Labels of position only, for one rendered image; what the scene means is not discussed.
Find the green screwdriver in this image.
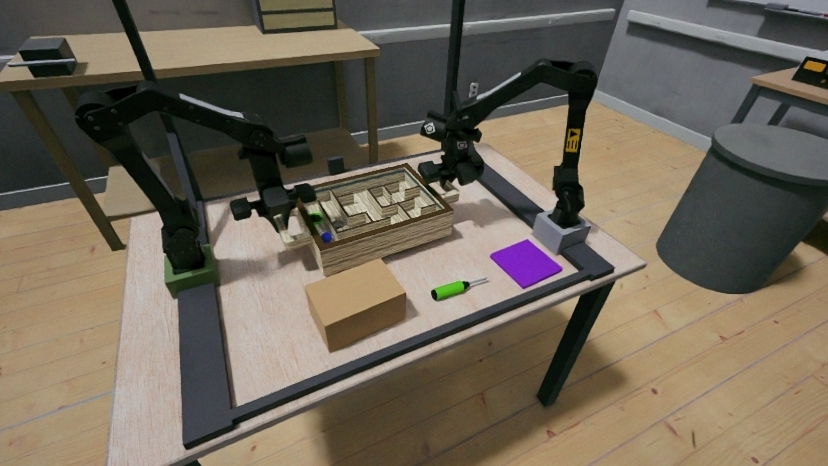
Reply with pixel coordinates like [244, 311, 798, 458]
[431, 277, 488, 300]

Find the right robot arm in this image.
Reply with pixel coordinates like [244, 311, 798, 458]
[74, 81, 313, 275]

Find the purple flat block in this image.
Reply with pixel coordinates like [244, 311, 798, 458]
[490, 239, 563, 289]

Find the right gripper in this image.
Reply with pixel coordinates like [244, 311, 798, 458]
[229, 171, 317, 233]

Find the wooden maze board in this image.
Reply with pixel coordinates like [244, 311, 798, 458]
[273, 163, 460, 277]

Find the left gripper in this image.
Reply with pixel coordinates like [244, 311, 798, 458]
[417, 143, 485, 188]

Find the brown cardboard box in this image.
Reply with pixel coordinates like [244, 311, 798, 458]
[304, 258, 406, 354]

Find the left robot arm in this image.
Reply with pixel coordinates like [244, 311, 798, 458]
[420, 58, 597, 229]

